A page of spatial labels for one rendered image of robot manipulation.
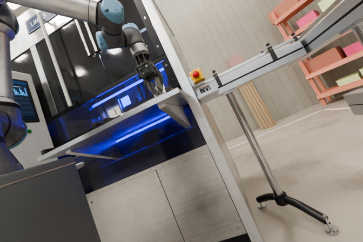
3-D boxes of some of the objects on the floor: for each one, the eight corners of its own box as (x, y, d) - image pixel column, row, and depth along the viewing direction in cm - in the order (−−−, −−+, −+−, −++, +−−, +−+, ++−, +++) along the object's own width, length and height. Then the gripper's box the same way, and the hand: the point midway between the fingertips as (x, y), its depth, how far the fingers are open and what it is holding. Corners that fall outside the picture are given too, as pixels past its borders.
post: (252, 241, 95) (121, -47, 123) (262, 237, 93) (128, -52, 122) (255, 250, 88) (116, -56, 117) (266, 247, 87) (123, -61, 116)
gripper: (127, 56, 72) (145, 100, 69) (145, 46, 71) (164, 91, 68) (136, 62, 81) (153, 102, 78) (153, 53, 79) (170, 93, 76)
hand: (160, 95), depth 76 cm, fingers closed, pressing on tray
